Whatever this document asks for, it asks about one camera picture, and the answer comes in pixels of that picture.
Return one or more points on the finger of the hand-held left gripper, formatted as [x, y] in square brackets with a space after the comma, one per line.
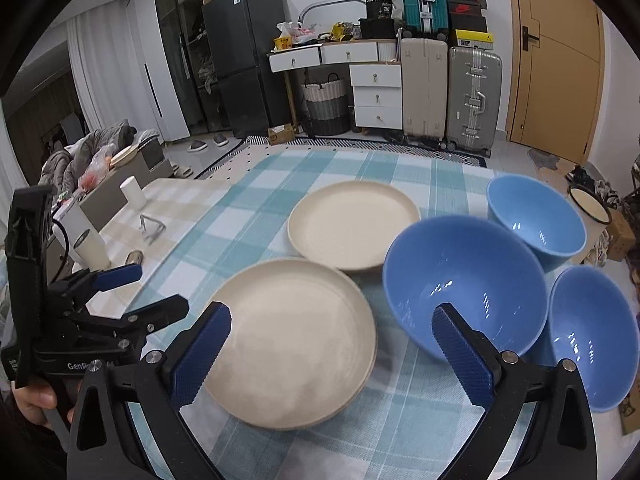
[120, 276]
[160, 310]

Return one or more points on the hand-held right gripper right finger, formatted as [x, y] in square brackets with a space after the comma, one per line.
[462, 360]

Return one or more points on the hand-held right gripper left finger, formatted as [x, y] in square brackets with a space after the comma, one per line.
[197, 360]

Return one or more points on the beige plate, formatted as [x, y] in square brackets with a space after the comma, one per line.
[350, 225]
[290, 345]

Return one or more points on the blue bowl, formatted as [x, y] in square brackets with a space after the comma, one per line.
[535, 220]
[590, 330]
[465, 265]

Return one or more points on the person's left hand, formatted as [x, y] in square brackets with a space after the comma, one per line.
[35, 401]

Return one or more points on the small metal can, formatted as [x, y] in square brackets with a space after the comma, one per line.
[134, 258]

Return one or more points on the white paper roll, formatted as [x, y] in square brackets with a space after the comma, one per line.
[92, 252]

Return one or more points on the clear triangular stand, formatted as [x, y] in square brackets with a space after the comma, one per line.
[150, 230]

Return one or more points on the white cylindrical cup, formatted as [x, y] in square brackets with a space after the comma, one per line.
[132, 192]

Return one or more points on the beige checked tablecloth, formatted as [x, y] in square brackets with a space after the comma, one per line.
[175, 210]

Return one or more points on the orange plastic bag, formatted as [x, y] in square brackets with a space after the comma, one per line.
[97, 167]

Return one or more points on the beige slide sandal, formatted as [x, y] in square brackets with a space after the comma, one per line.
[182, 171]

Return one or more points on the grey clothes pile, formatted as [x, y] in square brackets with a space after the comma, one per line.
[95, 142]

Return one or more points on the grey slipper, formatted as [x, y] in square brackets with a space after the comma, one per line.
[196, 146]
[220, 140]

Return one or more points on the white wardrobe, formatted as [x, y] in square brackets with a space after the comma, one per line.
[155, 85]

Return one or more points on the beige trash bin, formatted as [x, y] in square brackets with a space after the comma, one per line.
[590, 210]

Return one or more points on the small cardboard box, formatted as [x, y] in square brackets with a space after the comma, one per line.
[282, 135]

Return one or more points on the pile of black shoes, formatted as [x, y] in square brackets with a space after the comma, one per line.
[584, 177]

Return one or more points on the dark glass cabinet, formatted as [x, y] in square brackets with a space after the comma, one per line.
[175, 35]

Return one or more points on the grey woven laundry basket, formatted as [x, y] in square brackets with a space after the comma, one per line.
[325, 105]

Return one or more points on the silver suitcase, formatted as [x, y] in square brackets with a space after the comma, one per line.
[465, 95]

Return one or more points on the black fridge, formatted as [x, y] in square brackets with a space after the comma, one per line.
[245, 35]

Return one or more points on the beige suitcase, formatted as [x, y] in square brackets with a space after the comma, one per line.
[425, 90]

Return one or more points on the white drawer desk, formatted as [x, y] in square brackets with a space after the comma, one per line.
[375, 95]

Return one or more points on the yellow packet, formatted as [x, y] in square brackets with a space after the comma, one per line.
[282, 43]

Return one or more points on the wooden door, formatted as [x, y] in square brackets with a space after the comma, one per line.
[550, 85]

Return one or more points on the white pink plastic bag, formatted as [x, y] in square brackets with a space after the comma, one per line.
[297, 34]

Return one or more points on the yellow black shoe box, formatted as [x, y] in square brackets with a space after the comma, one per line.
[472, 40]

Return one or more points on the yellow snack packets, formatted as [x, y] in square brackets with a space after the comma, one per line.
[345, 31]

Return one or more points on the black bag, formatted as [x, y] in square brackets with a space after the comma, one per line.
[377, 29]

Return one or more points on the curved grey tube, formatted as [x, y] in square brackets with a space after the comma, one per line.
[330, 2]

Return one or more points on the black printed box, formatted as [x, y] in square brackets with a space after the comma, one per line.
[378, 5]

